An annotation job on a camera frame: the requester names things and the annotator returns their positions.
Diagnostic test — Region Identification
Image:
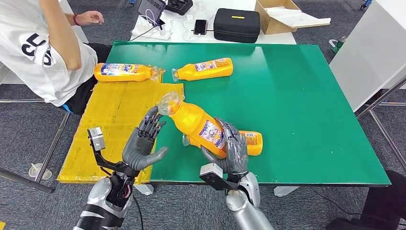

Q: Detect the person's left hand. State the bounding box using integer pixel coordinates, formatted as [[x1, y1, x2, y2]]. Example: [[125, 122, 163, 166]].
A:
[[76, 10, 105, 27]]

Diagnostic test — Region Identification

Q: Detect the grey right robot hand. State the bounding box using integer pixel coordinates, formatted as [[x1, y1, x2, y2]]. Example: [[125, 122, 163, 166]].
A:
[[201, 116, 249, 175]]

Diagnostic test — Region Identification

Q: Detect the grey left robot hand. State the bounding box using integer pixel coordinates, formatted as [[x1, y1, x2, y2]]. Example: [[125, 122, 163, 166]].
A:
[[122, 105, 169, 172]]

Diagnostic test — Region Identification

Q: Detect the orange detergent bottle clear cap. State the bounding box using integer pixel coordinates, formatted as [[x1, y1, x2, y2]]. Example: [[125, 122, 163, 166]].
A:
[[158, 92, 227, 159], [171, 57, 234, 82], [182, 130, 263, 157], [93, 63, 159, 83]]

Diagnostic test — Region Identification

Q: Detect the white table foot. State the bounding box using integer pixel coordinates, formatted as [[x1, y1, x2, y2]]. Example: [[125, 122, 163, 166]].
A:
[[273, 186, 299, 197], [133, 184, 155, 196]]

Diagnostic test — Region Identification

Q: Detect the yellow taped cardboard mat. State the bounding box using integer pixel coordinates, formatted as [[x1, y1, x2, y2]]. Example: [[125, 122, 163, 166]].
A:
[[57, 68, 185, 185]]

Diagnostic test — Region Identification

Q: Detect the white power strip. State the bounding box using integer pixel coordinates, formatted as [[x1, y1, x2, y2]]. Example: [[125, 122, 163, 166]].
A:
[[131, 15, 175, 41]]

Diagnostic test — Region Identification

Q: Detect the dark tablet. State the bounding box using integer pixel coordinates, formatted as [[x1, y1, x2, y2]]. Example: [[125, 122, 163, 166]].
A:
[[137, 0, 167, 27]]

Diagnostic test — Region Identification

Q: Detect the person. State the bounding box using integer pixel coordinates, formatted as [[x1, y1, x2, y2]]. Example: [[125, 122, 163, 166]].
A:
[[0, 0, 112, 115]]

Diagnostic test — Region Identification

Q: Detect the silver metal leg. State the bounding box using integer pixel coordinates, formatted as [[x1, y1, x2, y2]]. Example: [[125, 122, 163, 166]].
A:
[[34, 112, 71, 185]]

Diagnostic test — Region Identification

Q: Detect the black charger device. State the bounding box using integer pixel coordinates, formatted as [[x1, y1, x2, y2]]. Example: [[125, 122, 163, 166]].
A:
[[165, 0, 193, 16]]

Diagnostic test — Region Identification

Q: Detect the clear plastic lid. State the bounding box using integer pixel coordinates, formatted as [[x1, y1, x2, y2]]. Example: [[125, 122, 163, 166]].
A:
[[28, 163, 53, 182]]

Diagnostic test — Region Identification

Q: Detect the black smartphone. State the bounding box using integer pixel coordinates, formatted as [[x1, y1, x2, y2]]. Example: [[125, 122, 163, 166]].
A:
[[193, 19, 208, 35]]

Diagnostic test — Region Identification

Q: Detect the black metal floor bar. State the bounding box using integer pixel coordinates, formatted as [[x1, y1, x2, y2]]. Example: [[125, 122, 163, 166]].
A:
[[0, 168, 55, 195]]

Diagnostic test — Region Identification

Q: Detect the white table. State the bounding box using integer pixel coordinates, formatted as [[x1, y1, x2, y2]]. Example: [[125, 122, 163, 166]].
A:
[[130, 0, 297, 45]]

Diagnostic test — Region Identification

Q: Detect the black zip case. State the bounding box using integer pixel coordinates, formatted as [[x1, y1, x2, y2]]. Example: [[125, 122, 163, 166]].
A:
[[213, 8, 261, 44]]

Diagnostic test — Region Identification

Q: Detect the brown cardboard box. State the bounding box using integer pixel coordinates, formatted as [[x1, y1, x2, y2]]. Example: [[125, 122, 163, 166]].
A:
[[254, 0, 331, 35]]

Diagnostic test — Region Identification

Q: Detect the white sheet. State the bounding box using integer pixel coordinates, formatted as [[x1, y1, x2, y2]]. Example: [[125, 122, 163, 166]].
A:
[[264, 5, 331, 28]]

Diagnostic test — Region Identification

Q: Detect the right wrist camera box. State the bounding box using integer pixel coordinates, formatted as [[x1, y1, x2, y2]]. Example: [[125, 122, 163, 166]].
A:
[[199, 163, 224, 183]]

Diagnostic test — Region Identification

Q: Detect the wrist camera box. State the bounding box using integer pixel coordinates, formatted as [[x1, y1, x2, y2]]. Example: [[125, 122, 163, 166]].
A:
[[87, 126, 106, 152], [199, 163, 224, 183]]

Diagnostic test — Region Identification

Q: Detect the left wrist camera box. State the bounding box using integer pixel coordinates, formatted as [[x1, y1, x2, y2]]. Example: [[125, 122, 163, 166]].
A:
[[87, 126, 106, 152]]

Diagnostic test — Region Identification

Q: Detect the black desk cable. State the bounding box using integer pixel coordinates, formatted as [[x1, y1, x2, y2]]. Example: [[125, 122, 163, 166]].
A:
[[129, 25, 164, 43]]

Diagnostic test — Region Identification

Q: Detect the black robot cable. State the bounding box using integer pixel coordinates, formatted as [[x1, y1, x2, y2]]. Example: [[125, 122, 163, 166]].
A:
[[131, 195, 145, 230]]

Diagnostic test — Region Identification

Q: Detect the white tablet cable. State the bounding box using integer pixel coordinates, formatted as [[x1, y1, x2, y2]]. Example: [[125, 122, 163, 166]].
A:
[[144, 8, 161, 28]]

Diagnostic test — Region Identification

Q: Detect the black floor cable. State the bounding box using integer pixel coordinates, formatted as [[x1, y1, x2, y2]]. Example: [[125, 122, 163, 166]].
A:
[[310, 187, 362, 217]]

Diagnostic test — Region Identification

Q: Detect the silver metal rail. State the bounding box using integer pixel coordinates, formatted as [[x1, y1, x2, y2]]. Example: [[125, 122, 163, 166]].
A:
[[0, 99, 45, 104]]

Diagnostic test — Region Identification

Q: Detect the green white floor bracket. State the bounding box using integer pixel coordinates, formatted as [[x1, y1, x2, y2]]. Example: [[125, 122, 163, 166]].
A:
[[328, 37, 347, 55]]

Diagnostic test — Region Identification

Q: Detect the silver metal table frame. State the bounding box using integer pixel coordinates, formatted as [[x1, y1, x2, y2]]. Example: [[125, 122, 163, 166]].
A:
[[354, 74, 406, 173]]

